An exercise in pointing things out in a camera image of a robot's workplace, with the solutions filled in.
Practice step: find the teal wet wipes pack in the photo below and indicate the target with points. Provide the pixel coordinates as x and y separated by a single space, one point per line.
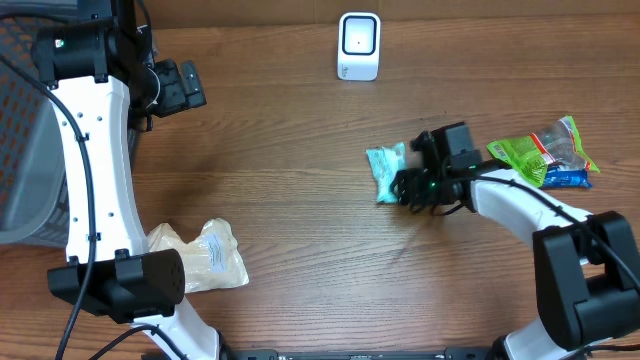
385 162

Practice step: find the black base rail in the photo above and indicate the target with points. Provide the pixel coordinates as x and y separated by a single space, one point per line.
451 353

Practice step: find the green clear snack bag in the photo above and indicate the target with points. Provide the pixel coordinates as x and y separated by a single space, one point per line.
558 145

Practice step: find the beige clear plastic bag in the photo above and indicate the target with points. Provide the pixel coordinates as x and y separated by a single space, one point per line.
211 261

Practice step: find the white barcode scanner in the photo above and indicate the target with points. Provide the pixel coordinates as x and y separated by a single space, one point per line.
358 56

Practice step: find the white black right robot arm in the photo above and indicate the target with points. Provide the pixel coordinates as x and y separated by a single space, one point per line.
586 265

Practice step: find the blue snack bar wrapper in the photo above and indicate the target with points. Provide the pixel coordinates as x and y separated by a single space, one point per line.
558 178

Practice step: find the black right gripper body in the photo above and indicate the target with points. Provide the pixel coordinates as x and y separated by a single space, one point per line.
422 187

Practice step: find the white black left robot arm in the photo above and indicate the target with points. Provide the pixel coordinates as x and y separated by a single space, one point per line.
100 74

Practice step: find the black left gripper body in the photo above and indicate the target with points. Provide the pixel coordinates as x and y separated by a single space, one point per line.
171 90

